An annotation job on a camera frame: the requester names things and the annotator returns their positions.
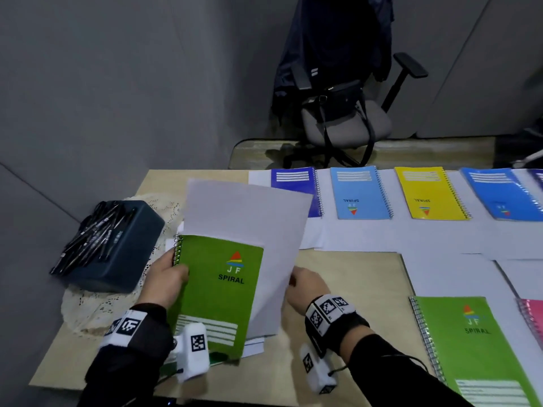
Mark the person's left hand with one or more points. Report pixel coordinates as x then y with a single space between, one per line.
159 279

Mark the person's right hand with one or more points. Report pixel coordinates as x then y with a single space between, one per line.
307 288

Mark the person's left thumb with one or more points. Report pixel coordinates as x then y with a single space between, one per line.
178 274

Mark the person's right thumb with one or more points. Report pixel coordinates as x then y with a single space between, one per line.
293 281

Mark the green spiral notebook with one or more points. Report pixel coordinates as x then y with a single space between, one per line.
471 351
220 292

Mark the white paper page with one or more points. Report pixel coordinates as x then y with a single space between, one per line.
254 216

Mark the person's left forearm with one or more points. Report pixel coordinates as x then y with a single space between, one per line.
127 368

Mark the person's right forearm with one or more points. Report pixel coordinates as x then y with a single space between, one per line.
394 377

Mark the black wristband with marker tags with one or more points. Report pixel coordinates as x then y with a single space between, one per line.
127 326
328 313

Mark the dark blue plastic box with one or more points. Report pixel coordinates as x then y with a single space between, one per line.
127 254

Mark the pile of black pens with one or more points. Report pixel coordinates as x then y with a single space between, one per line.
91 239

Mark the dark blue spiral notebook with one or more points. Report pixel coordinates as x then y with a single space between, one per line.
295 186

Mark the white lace doily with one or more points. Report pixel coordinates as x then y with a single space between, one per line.
85 309

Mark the light blue spiral notebook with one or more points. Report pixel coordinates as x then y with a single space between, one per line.
360 192

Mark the row of white paper sheets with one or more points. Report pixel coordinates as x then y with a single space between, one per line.
445 267

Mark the yellow spiral notebook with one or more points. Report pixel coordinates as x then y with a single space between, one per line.
428 192

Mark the grey office chair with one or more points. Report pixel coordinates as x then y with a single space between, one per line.
343 122

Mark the pink spiral notebook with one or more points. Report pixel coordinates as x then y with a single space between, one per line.
532 317

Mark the dark navy jacket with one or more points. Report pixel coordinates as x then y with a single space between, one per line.
335 33

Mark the dark object with white bar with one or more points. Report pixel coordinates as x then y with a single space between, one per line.
519 148

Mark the purple spiral notebook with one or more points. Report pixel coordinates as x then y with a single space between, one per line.
538 178

